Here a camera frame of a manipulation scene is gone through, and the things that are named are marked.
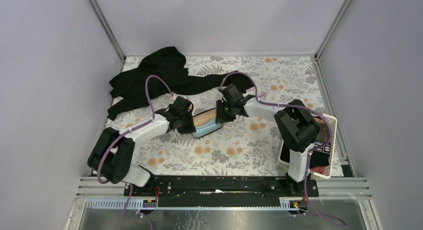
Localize black glasses case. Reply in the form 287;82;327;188
192;108;224;139

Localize light blue cleaning cloth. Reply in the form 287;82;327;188
193;119;223;138

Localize pink transparent sunglasses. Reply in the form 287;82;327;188
257;93;267;100

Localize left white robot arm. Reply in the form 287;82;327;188
87;96;195;196

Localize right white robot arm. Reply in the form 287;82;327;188
216;84;320;196

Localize floral patterned table mat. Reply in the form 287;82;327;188
92;55;344;177

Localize black cloth garment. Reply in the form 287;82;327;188
107;46;253;120

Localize white plastic basket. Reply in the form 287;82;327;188
275;111;337;182

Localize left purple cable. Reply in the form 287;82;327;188
96;74;174;185

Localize purple cable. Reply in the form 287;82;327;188
219;71;334;176
96;74;174;185

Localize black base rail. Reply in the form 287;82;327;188
124;175;319;201

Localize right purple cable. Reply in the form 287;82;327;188
219;71;334;176

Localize grey slotted cable duct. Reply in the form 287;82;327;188
85;198;310;211

